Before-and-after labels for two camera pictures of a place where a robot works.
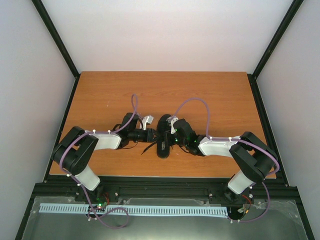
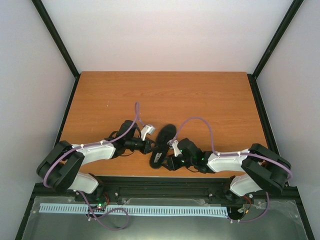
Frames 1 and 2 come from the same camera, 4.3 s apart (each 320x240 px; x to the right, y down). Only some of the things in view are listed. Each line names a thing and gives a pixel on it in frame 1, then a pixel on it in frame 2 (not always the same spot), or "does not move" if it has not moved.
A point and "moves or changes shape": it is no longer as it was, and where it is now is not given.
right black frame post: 288,18 does not move
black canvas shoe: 163,149 moves or changes shape
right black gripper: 168,141 → 172,165
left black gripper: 149,137 → 147,148
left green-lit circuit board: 99,208 does not move
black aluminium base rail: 116,189 does not move
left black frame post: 49,25 does not move
